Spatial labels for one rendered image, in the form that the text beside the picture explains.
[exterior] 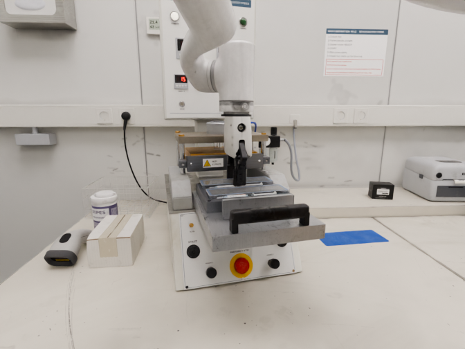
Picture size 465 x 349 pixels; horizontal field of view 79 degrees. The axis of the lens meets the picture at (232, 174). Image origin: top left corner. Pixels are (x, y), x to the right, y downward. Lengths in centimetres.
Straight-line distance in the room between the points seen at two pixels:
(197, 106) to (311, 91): 64
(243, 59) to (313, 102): 84
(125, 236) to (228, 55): 55
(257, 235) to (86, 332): 40
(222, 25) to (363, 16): 112
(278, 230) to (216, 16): 38
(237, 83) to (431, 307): 66
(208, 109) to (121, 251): 55
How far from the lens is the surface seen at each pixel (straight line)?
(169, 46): 104
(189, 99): 103
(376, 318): 74
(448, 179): 151
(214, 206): 60
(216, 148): 90
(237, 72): 67
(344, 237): 108
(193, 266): 74
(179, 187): 75
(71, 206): 163
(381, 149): 164
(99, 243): 88
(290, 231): 54
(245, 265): 76
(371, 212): 131
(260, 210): 50
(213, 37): 56
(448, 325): 79
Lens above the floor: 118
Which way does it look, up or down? 13 degrees down
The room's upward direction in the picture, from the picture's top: straight up
